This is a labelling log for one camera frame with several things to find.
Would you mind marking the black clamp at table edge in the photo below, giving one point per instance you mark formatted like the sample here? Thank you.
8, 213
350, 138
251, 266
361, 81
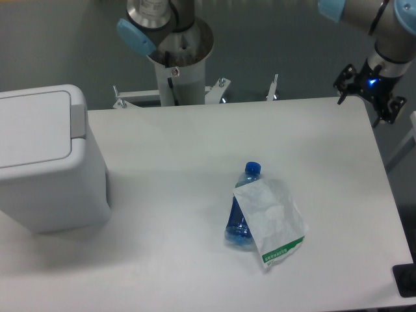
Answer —
405, 279

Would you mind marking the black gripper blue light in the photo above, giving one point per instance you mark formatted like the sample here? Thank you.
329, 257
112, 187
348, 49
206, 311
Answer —
376, 81

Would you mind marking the white frame bar right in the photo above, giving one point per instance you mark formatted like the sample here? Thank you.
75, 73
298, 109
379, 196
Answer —
403, 148

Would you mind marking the white plastic trash can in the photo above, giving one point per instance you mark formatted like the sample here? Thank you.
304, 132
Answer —
53, 174

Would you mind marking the white metal table frame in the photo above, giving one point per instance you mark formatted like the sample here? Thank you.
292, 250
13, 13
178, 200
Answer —
215, 94

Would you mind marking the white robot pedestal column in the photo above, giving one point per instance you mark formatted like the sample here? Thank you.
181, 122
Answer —
179, 63

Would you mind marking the white paper bag green stripe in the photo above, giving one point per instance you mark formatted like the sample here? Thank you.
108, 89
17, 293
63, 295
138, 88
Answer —
276, 225

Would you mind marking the blue plastic water bottle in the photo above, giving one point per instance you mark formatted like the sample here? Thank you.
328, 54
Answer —
237, 231

